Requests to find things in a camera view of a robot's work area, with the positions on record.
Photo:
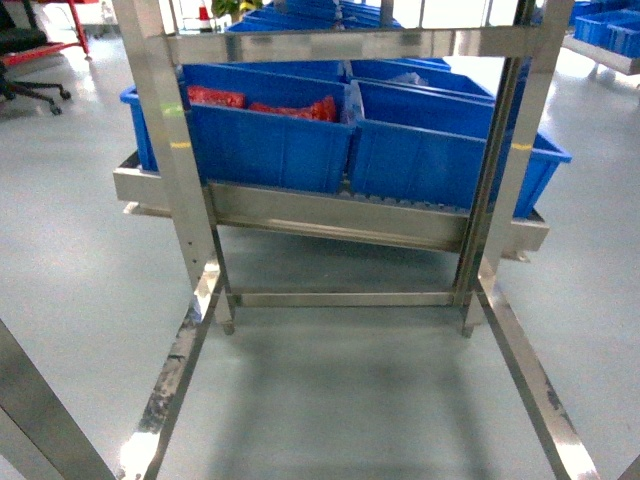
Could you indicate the blue plastic bin left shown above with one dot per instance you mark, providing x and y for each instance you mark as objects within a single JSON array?
[{"x": 254, "y": 148}]

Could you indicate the blue plastic bin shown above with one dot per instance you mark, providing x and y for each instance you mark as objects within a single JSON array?
[
  {"x": 254, "y": 148},
  {"x": 417, "y": 146}
]

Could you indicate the red bagged parts right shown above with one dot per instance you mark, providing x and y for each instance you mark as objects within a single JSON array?
[{"x": 321, "y": 110}]

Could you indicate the red bagged parts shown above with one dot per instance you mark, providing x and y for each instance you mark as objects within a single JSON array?
[
  {"x": 214, "y": 97},
  {"x": 321, "y": 110}
]

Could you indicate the blue plastic bin right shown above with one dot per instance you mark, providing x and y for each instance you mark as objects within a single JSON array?
[{"x": 417, "y": 146}]

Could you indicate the red bagged parts left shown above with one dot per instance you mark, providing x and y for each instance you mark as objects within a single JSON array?
[{"x": 214, "y": 97}]

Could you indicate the green potted plant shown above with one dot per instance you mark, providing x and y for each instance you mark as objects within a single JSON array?
[{"x": 236, "y": 9}]

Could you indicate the orange traffic cone far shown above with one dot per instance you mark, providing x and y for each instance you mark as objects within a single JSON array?
[{"x": 203, "y": 18}]

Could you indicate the black office chair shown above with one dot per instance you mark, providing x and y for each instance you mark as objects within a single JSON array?
[{"x": 22, "y": 44}]

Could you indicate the stainless steel rack frame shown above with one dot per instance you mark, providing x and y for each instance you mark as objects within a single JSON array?
[{"x": 530, "y": 51}]

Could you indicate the red metal table frame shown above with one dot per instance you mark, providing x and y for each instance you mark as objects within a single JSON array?
[{"x": 75, "y": 39}]

